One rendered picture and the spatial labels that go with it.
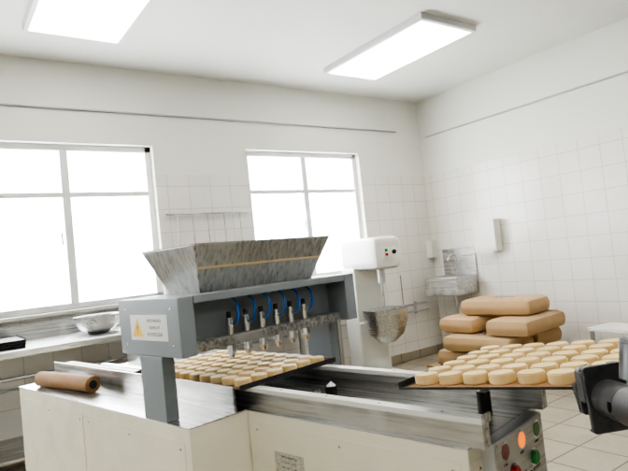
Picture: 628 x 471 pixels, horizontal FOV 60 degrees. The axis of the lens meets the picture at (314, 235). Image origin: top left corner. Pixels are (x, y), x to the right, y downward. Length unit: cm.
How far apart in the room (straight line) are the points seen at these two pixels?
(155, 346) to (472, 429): 87
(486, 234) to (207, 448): 483
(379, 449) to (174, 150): 401
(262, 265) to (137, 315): 40
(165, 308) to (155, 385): 23
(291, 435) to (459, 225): 511
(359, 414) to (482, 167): 506
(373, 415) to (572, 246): 452
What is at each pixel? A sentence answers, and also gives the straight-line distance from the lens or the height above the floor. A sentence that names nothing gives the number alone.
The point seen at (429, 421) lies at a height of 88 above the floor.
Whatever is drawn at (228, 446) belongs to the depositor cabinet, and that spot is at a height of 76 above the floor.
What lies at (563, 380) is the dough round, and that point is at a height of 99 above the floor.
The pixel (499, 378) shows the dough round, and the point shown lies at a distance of 113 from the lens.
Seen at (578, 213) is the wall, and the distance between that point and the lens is 563.
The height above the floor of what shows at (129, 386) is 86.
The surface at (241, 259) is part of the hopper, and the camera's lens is 167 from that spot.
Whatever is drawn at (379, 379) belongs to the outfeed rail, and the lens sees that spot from 166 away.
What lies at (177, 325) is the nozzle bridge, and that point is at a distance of 150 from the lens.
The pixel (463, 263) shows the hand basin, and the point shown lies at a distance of 639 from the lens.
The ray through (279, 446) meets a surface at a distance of 157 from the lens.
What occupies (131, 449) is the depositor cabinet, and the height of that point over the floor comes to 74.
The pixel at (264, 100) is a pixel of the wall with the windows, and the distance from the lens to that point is 556.
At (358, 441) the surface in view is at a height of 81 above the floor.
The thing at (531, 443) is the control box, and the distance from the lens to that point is 138.
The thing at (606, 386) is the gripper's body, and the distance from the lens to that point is 95.
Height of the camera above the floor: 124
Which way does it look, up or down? 2 degrees up
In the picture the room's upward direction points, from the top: 6 degrees counter-clockwise
